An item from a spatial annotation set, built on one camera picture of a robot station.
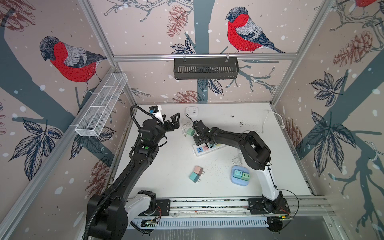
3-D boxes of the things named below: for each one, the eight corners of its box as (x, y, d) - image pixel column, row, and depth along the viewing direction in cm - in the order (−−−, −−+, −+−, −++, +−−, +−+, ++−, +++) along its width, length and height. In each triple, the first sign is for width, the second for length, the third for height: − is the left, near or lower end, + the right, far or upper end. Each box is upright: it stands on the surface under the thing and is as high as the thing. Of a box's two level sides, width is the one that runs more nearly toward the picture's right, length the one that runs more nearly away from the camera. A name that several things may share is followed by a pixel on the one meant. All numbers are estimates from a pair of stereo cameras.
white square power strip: (185, 116, 114) (184, 114, 112) (185, 108, 119) (185, 106, 118) (198, 116, 114) (198, 114, 112) (198, 108, 119) (198, 106, 118)
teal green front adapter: (188, 178, 85) (188, 176, 83) (192, 172, 88) (192, 170, 86) (197, 184, 83) (197, 183, 81) (201, 178, 85) (201, 176, 83)
